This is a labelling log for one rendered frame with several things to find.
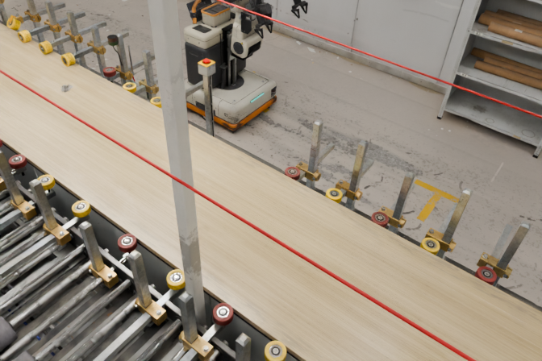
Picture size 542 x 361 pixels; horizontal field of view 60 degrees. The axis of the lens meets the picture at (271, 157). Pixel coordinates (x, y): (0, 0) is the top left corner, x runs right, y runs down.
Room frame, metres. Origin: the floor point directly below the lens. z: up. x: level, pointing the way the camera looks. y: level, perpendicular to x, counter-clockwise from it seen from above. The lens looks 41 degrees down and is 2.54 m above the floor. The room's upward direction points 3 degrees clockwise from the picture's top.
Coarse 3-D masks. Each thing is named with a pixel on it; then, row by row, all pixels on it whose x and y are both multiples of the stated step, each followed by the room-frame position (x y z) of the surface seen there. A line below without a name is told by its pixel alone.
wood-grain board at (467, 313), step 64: (0, 64) 2.68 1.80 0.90; (64, 64) 2.72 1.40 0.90; (0, 128) 2.02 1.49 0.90; (64, 128) 2.05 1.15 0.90; (128, 128) 2.08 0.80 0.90; (192, 128) 2.11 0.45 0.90; (128, 192) 1.59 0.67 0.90; (256, 192) 1.63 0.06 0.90; (256, 256) 1.25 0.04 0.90; (320, 256) 1.26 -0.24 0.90; (384, 256) 1.28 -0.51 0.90; (256, 320) 0.95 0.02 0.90; (320, 320) 0.96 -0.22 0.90; (384, 320) 0.98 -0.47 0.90; (448, 320) 0.99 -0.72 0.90; (512, 320) 1.01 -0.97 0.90
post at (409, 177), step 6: (408, 174) 1.59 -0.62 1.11; (414, 174) 1.59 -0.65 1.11; (408, 180) 1.57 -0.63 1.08; (402, 186) 1.58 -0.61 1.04; (408, 186) 1.57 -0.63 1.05; (402, 192) 1.58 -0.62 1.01; (408, 192) 1.58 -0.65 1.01; (402, 198) 1.57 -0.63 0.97; (396, 204) 1.59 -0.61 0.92; (402, 204) 1.57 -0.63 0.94; (396, 210) 1.58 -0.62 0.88; (402, 210) 1.58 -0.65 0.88; (396, 216) 1.58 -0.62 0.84; (390, 228) 1.58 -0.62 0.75; (396, 228) 1.57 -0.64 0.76
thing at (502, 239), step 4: (508, 224) 1.56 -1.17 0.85; (504, 228) 1.53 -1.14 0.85; (508, 228) 1.53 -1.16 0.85; (504, 232) 1.51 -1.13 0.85; (508, 232) 1.51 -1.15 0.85; (500, 236) 1.48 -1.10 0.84; (504, 236) 1.48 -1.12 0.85; (500, 240) 1.46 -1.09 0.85; (504, 240) 1.46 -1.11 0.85; (496, 244) 1.44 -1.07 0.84; (500, 244) 1.43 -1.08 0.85; (504, 244) 1.43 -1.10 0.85; (496, 248) 1.41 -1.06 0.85; (500, 248) 1.41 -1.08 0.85; (492, 252) 1.39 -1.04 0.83; (496, 252) 1.38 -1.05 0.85; (500, 252) 1.38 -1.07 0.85; (496, 256) 1.36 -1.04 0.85; (492, 268) 1.29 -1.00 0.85
